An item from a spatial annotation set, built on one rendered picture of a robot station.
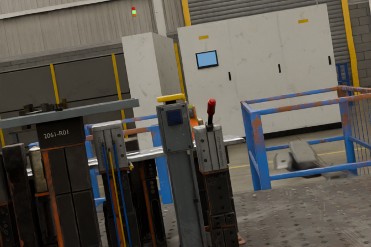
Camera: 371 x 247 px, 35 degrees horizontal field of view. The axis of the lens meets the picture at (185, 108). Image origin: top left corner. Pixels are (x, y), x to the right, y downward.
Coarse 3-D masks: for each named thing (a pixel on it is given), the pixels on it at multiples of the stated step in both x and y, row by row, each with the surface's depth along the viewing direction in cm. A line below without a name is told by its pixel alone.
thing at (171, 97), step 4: (160, 96) 138; (164, 96) 134; (168, 96) 133; (172, 96) 134; (176, 96) 134; (180, 96) 134; (160, 100) 133; (164, 100) 133; (168, 100) 134; (172, 100) 135
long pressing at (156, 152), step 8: (224, 136) 177; (232, 136) 173; (224, 144) 163; (232, 144) 163; (128, 152) 175; (136, 152) 171; (144, 152) 168; (152, 152) 165; (160, 152) 161; (88, 160) 170; (96, 160) 170; (128, 160) 160; (136, 160) 160; (96, 168) 159; (32, 176) 157
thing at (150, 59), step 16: (128, 48) 940; (144, 48) 937; (160, 48) 997; (128, 64) 942; (144, 64) 939; (160, 64) 971; (176, 64) 1166; (128, 80) 945; (144, 80) 940; (160, 80) 946; (176, 80) 1130; (144, 96) 942; (144, 112) 944; (144, 144) 948
